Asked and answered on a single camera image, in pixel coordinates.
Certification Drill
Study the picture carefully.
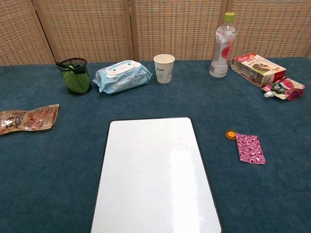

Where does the red spout pouch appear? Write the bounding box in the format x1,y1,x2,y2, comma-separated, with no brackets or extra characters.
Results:
261,77,307,101

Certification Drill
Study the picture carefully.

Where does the red cookie box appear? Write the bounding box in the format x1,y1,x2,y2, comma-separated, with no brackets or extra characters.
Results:
230,53,287,88

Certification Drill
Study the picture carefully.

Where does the green cloth in holder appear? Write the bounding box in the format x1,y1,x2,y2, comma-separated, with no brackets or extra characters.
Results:
62,63,89,94

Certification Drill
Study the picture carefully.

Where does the white rectangular board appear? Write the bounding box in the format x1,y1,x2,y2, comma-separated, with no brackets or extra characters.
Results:
90,117,223,233

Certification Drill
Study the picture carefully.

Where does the brown spout pouch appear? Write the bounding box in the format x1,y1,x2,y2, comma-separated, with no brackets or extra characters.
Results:
0,104,60,135

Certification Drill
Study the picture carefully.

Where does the woven folding screen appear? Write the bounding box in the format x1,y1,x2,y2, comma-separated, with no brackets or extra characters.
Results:
0,0,311,67

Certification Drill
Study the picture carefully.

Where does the blue wet wipes pack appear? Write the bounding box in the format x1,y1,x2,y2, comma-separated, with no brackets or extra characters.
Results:
92,60,153,95

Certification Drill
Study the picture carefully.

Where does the white paper cup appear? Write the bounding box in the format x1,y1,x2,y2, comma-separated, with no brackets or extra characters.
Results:
153,54,176,84

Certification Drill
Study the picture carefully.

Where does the teal carpet table cover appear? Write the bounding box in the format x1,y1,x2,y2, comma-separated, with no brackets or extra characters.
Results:
0,57,311,233

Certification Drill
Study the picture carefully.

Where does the black mesh pen holder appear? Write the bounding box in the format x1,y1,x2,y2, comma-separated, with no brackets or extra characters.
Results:
56,57,93,96

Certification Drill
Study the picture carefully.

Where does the black marker pen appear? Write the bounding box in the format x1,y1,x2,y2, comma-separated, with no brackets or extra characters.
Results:
56,62,86,75

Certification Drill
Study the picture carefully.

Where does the clear bottle green cap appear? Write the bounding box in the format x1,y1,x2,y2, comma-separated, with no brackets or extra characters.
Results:
208,12,237,78

